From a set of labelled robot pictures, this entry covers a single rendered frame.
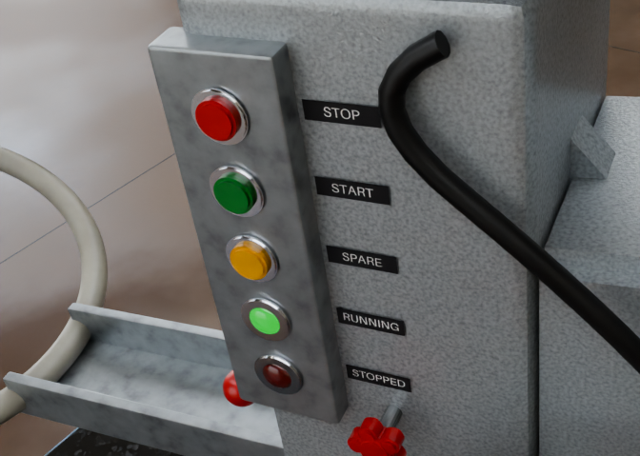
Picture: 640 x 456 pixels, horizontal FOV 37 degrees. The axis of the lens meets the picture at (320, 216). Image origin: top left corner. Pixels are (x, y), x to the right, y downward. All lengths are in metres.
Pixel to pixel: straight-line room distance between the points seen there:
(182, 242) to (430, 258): 2.47
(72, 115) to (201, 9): 3.38
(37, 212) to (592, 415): 2.87
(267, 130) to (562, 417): 0.26
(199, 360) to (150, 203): 2.23
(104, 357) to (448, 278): 0.58
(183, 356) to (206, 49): 0.55
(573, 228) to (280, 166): 0.17
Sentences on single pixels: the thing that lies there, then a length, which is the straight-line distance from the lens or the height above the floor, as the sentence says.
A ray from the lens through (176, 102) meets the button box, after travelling 0.55.
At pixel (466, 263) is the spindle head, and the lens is 0.55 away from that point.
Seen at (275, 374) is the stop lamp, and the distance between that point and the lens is 0.65.
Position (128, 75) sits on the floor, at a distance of 4.11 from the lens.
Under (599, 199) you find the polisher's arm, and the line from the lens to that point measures 0.59.
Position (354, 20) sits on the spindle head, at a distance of 0.49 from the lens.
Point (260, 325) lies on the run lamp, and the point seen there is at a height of 1.32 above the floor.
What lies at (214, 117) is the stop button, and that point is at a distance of 0.53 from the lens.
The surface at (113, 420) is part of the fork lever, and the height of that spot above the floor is 1.07.
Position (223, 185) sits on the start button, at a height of 1.43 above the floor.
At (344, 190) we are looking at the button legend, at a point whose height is 1.42.
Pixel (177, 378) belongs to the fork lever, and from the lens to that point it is 1.01.
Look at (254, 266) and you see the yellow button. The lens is 0.58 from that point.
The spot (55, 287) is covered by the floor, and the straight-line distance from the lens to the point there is 2.98.
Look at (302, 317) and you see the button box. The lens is 0.61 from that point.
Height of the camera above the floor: 1.73
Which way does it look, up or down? 36 degrees down
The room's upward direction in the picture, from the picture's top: 9 degrees counter-clockwise
